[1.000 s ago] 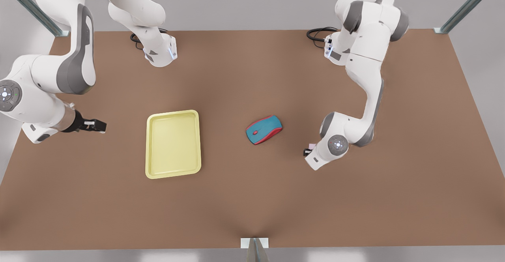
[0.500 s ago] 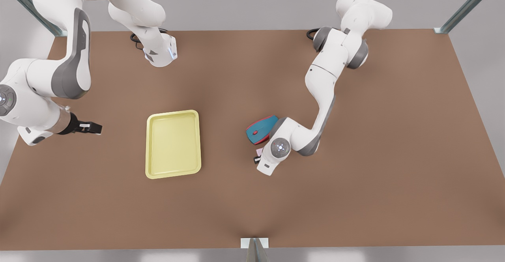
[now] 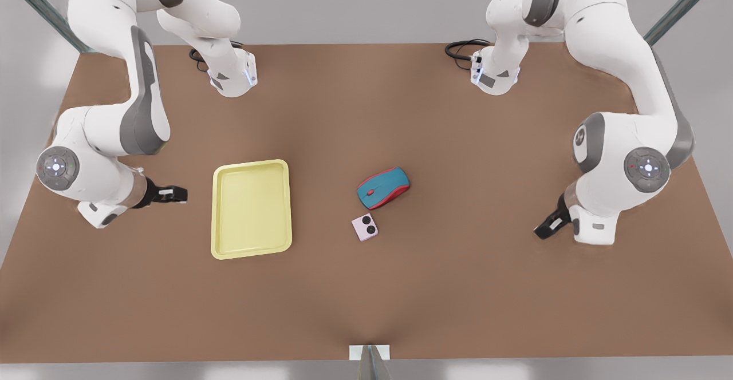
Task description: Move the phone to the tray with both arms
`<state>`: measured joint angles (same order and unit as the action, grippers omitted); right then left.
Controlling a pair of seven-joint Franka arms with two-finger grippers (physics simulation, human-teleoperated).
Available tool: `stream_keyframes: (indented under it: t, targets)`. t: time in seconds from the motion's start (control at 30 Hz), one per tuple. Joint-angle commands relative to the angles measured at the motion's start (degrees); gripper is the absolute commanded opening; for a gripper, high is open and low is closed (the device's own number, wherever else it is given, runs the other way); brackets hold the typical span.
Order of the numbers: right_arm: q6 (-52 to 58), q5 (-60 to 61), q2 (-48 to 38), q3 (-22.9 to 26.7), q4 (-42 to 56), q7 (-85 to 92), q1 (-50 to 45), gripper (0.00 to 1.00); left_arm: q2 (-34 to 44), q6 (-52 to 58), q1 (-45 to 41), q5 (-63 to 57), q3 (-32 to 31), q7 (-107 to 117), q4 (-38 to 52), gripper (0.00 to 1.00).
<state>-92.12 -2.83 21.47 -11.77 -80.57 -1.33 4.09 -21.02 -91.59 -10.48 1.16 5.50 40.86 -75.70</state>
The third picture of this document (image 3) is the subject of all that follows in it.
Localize yellow rectangular tray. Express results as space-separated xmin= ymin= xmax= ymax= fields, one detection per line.
xmin=211 ymin=159 xmax=293 ymax=260

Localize teal and red computer mouse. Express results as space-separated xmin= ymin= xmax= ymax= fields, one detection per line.
xmin=357 ymin=167 xmax=411 ymax=211

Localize small pink box black dots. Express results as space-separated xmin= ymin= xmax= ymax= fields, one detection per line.
xmin=351 ymin=213 xmax=379 ymax=243

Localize black cable loop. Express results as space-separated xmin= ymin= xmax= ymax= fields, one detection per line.
xmin=188 ymin=40 xmax=245 ymax=73
xmin=445 ymin=39 xmax=493 ymax=72

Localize silver frame post with foot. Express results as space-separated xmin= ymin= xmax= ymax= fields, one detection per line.
xmin=349 ymin=345 xmax=391 ymax=380

